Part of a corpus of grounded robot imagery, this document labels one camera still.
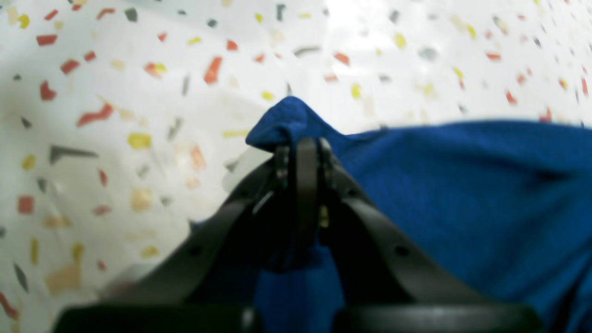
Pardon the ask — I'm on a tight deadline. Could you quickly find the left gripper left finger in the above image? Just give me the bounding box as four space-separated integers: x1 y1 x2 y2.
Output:
54 146 294 333

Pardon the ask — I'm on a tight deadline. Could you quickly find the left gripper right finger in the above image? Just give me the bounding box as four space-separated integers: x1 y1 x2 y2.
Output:
296 137 542 333

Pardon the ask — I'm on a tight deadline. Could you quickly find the dark blue t-shirt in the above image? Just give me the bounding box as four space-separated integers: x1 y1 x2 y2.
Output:
246 97 592 333

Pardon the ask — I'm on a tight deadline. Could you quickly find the terrazzo pattern table cloth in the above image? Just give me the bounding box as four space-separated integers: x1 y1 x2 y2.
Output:
1 0 591 333

